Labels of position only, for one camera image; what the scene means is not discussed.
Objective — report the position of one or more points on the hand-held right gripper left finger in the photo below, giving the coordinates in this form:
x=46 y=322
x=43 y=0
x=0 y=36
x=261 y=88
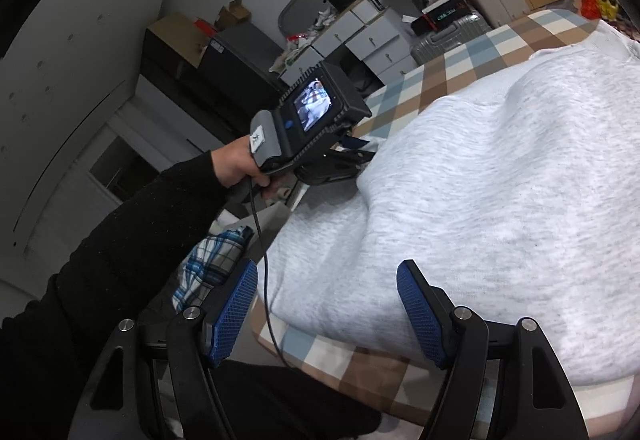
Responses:
x=232 y=315

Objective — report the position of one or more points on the light grey hoodie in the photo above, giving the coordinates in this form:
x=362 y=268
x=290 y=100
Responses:
x=475 y=195

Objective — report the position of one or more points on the pile of paper clutter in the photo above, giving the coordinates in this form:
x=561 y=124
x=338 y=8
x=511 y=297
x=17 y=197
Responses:
x=305 y=44

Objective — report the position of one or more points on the white drawer cabinet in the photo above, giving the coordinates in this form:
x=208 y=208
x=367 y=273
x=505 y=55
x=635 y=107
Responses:
x=380 y=49

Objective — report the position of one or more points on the person's left forearm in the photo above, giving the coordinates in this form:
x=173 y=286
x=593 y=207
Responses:
x=125 y=240

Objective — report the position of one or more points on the dark wardrobe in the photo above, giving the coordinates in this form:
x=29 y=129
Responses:
x=170 y=89

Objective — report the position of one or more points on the person's left hand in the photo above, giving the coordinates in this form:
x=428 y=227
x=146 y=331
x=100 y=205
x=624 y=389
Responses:
x=230 y=164

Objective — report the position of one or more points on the blue plaid cloth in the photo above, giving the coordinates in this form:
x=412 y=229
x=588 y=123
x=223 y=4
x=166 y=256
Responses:
x=210 y=265

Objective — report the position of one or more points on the open cardboard box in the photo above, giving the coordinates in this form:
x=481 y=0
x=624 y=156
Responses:
x=232 y=14

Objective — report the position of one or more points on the person's black trousers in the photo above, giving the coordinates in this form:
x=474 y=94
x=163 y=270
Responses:
x=275 y=400

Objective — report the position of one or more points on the checked bed sheet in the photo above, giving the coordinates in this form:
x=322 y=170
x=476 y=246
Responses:
x=450 y=54

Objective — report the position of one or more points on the white desk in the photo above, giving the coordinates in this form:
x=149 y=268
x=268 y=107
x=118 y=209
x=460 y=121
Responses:
x=340 y=34

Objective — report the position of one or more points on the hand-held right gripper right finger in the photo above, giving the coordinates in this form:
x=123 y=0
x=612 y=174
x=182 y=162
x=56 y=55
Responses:
x=422 y=320

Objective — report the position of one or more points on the black and red shoebox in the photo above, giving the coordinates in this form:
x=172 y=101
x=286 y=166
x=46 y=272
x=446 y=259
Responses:
x=442 y=14

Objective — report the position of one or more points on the silver suitcase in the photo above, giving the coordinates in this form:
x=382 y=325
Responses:
x=445 y=39

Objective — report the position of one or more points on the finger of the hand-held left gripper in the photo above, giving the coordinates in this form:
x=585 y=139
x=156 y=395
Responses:
x=340 y=164
x=352 y=141

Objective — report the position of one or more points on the orange plastic bag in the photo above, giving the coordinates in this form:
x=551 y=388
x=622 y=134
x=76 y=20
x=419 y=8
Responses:
x=590 y=2

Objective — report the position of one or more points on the large cardboard box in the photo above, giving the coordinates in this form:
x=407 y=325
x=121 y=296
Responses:
x=175 y=37

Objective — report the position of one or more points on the red canister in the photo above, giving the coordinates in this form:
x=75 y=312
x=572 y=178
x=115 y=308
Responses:
x=202 y=27

